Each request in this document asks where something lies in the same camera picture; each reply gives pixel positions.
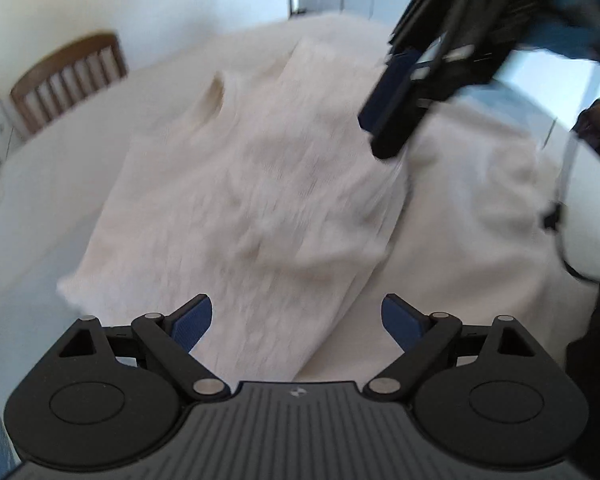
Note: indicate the white table cloth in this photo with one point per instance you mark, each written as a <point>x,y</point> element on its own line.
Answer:
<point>480,195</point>

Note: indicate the person's dark clothing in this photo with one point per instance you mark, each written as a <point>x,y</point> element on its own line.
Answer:
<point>597,360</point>

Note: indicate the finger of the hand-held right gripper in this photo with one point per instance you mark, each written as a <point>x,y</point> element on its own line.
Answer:
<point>392,105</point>

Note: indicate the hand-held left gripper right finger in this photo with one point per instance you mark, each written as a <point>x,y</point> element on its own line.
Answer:
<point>403,322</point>

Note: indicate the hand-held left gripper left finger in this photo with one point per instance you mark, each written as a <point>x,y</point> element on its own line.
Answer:
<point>194,321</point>

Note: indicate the white knitted sweater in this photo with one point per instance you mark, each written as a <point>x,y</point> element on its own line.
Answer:
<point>240,200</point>

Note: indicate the wooden slatted chair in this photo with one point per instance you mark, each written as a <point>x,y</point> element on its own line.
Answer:
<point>72,80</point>

